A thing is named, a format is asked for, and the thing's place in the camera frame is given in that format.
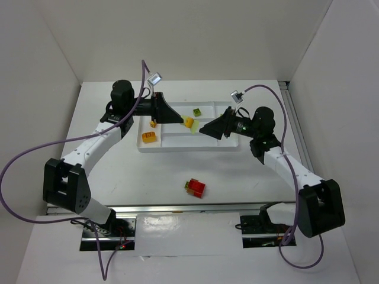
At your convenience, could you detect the small yellow lego brick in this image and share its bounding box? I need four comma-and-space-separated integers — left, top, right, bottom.
149, 120, 157, 128

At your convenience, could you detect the dark green lego brick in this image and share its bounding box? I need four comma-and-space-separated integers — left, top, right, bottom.
192, 108, 202, 117

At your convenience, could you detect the yellow oval lego piece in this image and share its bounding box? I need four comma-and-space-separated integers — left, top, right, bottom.
142, 131, 157, 144

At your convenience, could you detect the red and green lego stack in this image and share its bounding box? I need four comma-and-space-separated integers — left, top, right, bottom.
184, 179, 205, 198

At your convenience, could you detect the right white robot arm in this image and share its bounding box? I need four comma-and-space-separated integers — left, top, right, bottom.
199, 106, 346, 238

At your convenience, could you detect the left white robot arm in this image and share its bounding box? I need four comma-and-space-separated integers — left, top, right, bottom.
43, 80, 183, 234

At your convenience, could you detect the white compartment tray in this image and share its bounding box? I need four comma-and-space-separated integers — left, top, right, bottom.
137, 101, 239, 153

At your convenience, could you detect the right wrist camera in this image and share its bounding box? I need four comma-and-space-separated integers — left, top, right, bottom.
230, 91, 244, 104

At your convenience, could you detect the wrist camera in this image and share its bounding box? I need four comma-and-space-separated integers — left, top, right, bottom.
230, 91, 244, 104
147, 72, 162, 86

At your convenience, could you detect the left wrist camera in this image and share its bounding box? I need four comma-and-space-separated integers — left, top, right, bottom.
147, 72, 162, 86

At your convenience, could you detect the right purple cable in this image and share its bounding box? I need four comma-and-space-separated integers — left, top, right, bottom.
242, 84, 324, 269

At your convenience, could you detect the purple cable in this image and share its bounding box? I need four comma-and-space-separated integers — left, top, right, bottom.
0, 59, 155, 282
242, 84, 324, 269

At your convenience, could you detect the aluminium rail right side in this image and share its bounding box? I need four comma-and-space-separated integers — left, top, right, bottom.
278, 81, 314, 172

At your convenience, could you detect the aluminium rail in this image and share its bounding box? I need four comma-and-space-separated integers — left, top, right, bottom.
46, 201, 300, 220
278, 81, 314, 172

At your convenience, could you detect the aluminium rail front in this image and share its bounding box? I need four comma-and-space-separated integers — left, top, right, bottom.
46, 201, 300, 220

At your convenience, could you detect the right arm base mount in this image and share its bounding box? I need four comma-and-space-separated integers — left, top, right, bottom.
235, 202, 289, 249

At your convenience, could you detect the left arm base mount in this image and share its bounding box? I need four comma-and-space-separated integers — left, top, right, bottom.
70, 217, 137, 251

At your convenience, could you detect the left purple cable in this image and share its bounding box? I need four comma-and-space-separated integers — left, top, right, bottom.
0, 59, 155, 282

